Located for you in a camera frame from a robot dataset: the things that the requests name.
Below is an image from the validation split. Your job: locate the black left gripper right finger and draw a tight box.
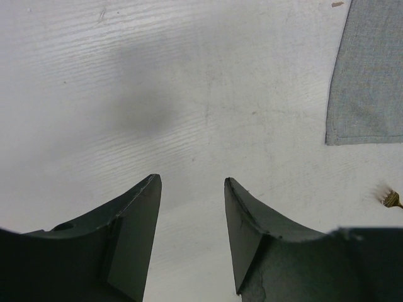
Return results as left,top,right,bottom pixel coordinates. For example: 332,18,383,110
224,177,402,301

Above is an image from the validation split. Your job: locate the gold fork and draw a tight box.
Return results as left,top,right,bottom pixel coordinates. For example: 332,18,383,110
377,186,402,208

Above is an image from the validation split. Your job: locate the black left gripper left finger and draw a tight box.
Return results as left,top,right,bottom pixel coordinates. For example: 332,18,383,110
1,174,162,301

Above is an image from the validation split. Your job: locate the grey cloth placemat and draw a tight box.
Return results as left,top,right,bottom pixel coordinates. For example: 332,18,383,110
325,1,402,145

